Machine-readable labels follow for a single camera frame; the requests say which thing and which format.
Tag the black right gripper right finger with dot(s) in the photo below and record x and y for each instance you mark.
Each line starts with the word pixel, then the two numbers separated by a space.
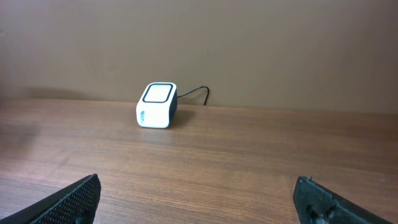
pixel 315 203

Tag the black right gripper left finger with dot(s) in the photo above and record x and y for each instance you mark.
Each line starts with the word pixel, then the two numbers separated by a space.
pixel 75 204

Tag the white barcode scanner box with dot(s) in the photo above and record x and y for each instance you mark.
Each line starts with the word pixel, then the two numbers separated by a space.
pixel 157 105

